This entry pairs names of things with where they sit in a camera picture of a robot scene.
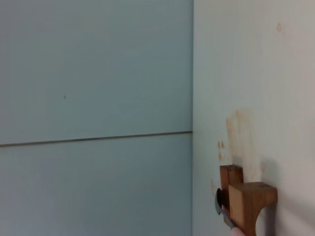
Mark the wooden spoon rest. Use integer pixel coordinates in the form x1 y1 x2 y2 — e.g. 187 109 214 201
220 165 278 236

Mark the metal spoon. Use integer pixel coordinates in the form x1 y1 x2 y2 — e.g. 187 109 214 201
214 188 247 236

